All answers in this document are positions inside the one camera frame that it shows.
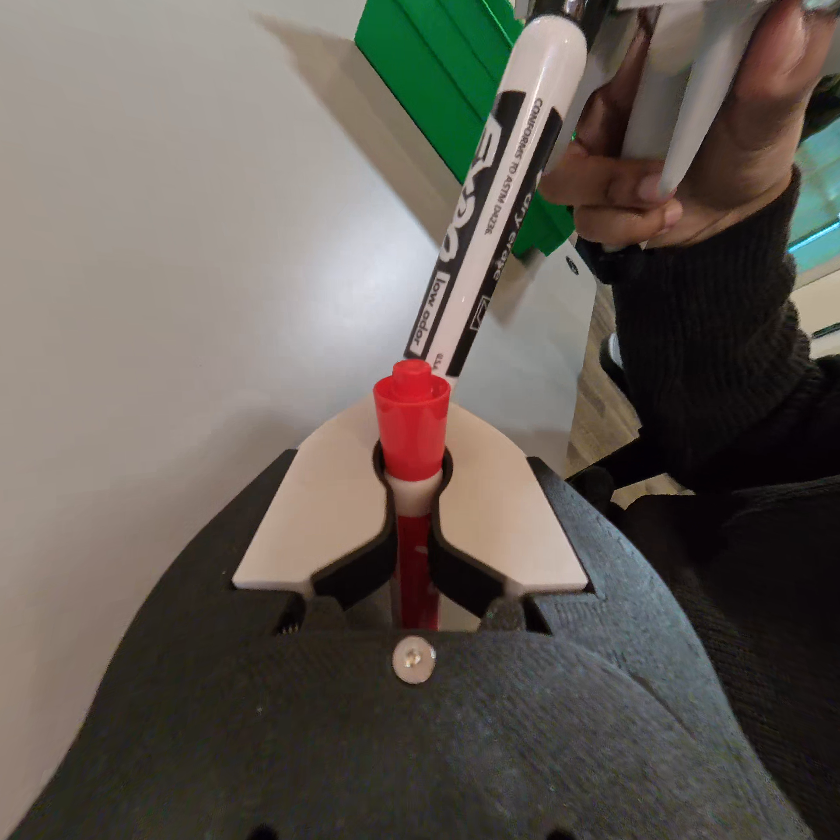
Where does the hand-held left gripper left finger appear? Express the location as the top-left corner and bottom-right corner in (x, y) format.
(231, 397), (399, 613)

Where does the black dry erase marker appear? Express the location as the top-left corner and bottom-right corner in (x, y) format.
(402, 14), (588, 382)

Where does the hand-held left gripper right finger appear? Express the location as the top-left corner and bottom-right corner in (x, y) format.
(428, 400), (589, 619)

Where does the person's right hand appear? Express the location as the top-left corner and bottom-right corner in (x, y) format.
(541, 0), (823, 253)

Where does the green plastic bin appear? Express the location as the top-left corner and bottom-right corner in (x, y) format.
(354, 0), (575, 258)

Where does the red dry erase marker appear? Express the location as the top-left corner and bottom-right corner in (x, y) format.
(372, 359), (452, 632)

